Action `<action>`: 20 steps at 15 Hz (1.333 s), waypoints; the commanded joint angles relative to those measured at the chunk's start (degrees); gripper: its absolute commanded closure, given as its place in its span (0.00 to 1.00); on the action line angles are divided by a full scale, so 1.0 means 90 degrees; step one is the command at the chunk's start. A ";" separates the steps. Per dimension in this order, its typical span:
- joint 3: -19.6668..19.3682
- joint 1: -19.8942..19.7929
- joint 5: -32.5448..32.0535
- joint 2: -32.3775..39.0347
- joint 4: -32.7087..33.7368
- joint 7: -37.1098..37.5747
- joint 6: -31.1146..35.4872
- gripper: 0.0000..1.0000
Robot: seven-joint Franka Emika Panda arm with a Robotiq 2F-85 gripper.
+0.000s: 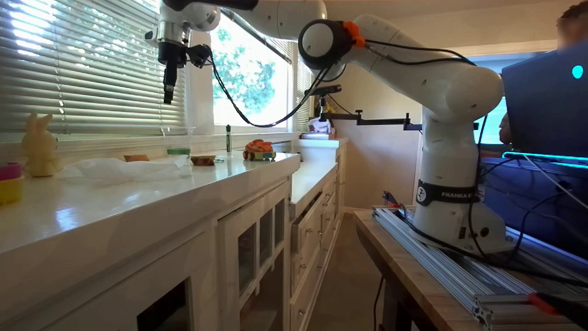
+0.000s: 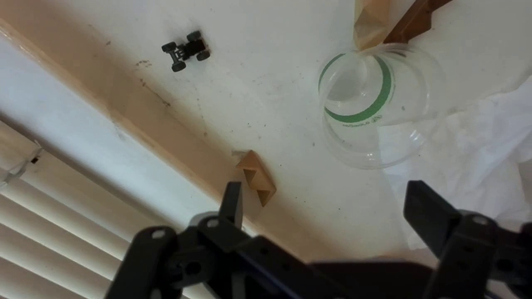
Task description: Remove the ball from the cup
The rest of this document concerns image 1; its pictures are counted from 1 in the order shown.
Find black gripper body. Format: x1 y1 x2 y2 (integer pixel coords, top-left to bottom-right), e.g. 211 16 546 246
145 23 213 69

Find clear plastic cup green band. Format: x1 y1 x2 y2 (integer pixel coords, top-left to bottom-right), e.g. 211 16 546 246
165 145 193 159

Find bare glass window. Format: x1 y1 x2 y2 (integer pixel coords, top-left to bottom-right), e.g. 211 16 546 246
209 11 294 134

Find white window blinds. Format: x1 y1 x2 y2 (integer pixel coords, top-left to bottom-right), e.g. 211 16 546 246
0 0 189 134

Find orange toy car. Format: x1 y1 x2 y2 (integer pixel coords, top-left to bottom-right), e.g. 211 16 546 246
242 137 277 163

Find yellow bunny figurine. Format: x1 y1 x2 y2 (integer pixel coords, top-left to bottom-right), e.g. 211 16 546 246
22 112 60 180

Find white basin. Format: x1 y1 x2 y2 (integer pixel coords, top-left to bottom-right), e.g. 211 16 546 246
298 137 340 165

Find white counter cabinet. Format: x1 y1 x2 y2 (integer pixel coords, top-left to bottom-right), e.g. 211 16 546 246
0 137 345 331

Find yellow pink toy cup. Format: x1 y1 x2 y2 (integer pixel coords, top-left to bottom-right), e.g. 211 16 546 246
0 161 26 207

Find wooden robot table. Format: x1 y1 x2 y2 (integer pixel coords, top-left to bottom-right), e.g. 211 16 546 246
353 207 588 331

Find dark blue laptop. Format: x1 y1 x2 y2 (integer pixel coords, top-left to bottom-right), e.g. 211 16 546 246
500 38 588 167

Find person head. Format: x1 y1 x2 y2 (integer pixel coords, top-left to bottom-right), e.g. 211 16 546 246
557 0 588 47

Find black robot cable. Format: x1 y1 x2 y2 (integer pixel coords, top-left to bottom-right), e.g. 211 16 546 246
207 47 336 130

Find black stereo camera bar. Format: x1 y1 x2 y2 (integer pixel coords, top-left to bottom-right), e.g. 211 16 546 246
310 82 343 97

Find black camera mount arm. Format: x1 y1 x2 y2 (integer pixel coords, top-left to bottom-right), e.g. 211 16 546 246
320 108 424 134

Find aluminium extrusion rail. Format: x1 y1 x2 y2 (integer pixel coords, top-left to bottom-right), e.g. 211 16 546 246
373 205 588 327

